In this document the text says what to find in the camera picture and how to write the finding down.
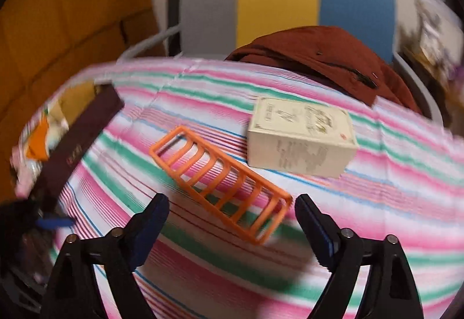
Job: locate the red-brown jacket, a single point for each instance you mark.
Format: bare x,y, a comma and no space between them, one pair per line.
308,50

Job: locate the pink green striped blanket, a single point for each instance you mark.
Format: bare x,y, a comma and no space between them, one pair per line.
362,213

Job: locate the orange packet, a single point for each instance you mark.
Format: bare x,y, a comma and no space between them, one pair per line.
38,143

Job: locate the cream cardboard box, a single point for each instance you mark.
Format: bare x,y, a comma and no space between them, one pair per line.
301,137

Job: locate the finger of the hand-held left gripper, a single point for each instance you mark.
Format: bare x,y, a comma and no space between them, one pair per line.
54,223

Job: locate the orange plastic rack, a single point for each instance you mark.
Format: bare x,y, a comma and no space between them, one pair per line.
181,179

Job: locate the maroon and gold tin container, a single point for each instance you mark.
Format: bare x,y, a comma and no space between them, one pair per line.
79,145

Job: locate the grey yellow blue chair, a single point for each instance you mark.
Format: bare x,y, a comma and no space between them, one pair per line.
275,3

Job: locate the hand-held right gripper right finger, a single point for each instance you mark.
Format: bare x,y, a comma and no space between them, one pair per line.
315,228

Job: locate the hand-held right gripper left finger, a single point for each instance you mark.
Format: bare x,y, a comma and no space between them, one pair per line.
152,228

